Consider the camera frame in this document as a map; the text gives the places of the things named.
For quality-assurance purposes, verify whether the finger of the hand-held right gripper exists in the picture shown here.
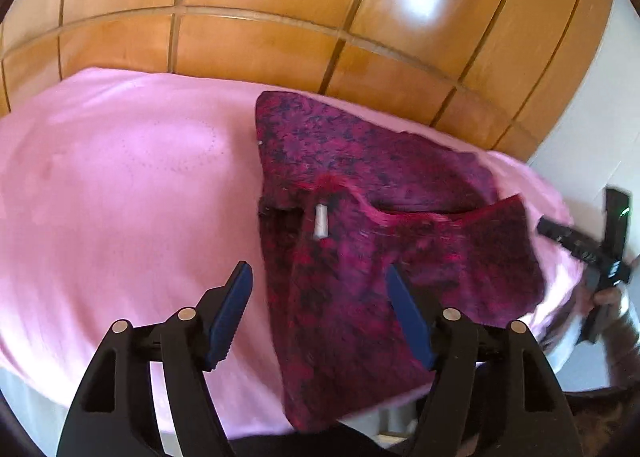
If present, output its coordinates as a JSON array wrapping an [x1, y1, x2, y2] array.
[[537, 217, 598, 265]]

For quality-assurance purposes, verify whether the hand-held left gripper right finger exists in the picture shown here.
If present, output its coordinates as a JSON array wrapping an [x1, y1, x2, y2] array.
[[384, 264, 583, 457]]

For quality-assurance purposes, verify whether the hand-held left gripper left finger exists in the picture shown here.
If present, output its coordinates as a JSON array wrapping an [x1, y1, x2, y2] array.
[[56, 261, 254, 457]]

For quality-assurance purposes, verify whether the dark red knitted sweater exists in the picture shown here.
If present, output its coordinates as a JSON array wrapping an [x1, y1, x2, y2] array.
[[255, 90, 547, 434]]

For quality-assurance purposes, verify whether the person's right forearm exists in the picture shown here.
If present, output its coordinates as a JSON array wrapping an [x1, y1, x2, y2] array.
[[597, 306, 640, 390]]

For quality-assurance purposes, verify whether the person's right hand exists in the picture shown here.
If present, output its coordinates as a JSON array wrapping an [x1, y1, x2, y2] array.
[[575, 284, 632, 330]]

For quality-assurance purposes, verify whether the pink bed sheet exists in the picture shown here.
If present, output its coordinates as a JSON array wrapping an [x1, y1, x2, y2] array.
[[0, 66, 585, 444]]

